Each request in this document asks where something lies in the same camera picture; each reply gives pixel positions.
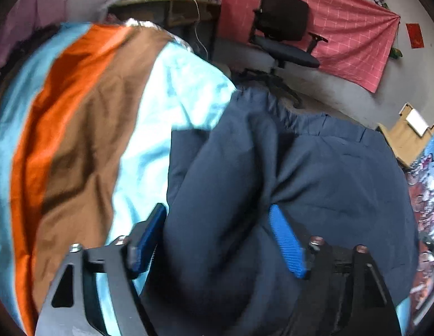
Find white cable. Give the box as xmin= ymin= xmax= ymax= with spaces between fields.
xmin=189 ymin=0 xmax=208 ymax=58

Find dark navy pants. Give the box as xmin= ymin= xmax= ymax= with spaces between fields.
xmin=140 ymin=86 xmax=419 ymax=336

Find colourful printed blanket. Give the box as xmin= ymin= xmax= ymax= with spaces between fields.
xmin=402 ymin=135 xmax=434 ymax=326

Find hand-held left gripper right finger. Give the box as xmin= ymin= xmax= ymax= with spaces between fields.
xmin=269 ymin=205 xmax=403 ymax=336

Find pink curtain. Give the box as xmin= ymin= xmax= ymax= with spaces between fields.
xmin=0 ymin=0 xmax=68 ymax=72

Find striped orange brown blue bedsheet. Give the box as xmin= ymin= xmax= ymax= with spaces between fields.
xmin=0 ymin=21 xmax=238 ymax=336

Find cardboard box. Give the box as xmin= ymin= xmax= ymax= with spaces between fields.
xmin=376 ymin=102 xmax=434 ymax=169

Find cluttered wooden desk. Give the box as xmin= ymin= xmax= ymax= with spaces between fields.
xmin=106 ymin=0 xmax=222 ymax=60

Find black office chair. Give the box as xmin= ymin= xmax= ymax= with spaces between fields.
xmin=238 ymin=0 xmax=329 ymax=107

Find red paper wall sheet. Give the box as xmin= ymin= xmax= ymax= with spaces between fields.
xmin=406 ymin=23 xmax=424 ymax=49

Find red checked wall cloth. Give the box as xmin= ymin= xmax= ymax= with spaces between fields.
xmin=214 ymin=0 xmax=401 ymax=94

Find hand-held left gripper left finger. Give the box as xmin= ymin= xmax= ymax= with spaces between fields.
xmin=35 ymin=203 xmax=167 ymax=336

